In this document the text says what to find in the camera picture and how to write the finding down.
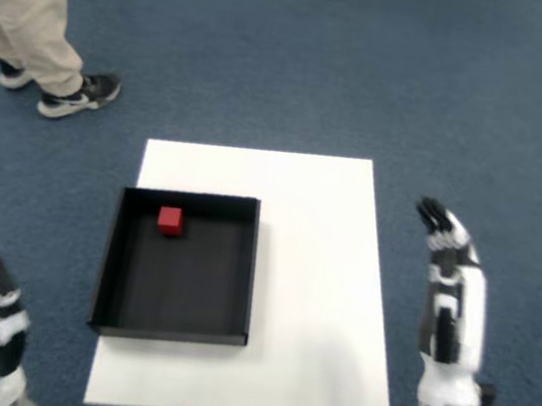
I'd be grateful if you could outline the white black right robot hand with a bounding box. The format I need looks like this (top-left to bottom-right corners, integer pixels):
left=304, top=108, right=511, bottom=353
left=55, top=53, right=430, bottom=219
left=387, top=194, right=512, bottom=406

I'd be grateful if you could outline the red cube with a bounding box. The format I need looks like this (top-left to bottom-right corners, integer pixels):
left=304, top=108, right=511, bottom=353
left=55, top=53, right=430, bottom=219
left=154, top=204, right=186, bottom=241

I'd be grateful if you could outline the black open box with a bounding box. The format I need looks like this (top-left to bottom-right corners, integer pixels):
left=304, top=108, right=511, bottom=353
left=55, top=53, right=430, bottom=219
left=84, top=177, right=269, bottom=357

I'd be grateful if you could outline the white top wooden table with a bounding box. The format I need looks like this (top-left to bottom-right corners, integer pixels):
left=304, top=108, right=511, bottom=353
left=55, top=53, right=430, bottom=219
left=81, top=124, right=428, bottom=406

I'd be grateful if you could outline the black white sneaker with swoosh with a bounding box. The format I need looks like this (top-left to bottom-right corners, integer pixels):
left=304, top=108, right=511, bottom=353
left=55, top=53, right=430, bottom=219
left=35, top=63, right=123, bottom=129

